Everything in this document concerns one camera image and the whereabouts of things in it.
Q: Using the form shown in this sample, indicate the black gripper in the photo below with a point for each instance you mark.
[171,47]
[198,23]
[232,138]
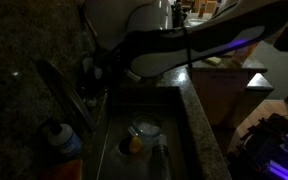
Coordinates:
[112,63]

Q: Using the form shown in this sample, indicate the curved metal water faucet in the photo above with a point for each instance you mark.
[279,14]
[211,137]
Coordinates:
[67,96]

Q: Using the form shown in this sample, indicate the pale yellow sponge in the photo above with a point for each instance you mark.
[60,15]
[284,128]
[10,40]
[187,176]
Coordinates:
[212,61]

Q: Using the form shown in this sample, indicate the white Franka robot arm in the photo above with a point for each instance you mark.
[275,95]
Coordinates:
[170,50]

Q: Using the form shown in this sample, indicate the orange dish sponge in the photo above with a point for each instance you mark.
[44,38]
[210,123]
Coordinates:
[64,170]

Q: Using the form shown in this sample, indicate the clear glass bowl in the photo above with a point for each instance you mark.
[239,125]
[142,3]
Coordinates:
[147,126]

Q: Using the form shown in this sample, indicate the steel sink basin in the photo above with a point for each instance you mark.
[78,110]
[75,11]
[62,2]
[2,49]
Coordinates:
[170,110]

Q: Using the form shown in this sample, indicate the black knife block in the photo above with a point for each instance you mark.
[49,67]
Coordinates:
[178,13]

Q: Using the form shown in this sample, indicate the small yellow object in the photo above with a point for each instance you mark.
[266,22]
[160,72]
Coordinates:
[135,145]

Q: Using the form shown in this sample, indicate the blue white soap bottle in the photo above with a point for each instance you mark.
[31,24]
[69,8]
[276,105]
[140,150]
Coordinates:
[64,140]

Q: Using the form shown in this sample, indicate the plain-sided base cabinet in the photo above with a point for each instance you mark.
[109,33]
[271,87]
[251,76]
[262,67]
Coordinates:
[217,96]

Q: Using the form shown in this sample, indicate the black robot stand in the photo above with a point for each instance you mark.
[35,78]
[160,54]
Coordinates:
[267,150]

